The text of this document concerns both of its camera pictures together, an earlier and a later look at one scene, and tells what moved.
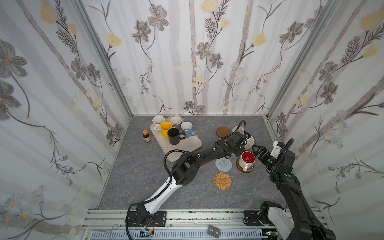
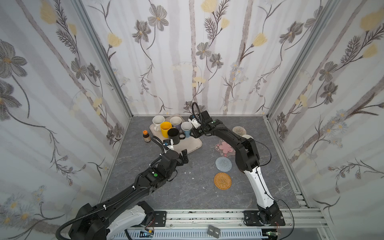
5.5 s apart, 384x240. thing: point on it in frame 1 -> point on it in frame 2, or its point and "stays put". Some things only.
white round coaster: x=241 y=129 stays put
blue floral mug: x=186 y=127 stays put
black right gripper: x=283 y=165 -> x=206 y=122
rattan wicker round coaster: x=222 y=181 stays put
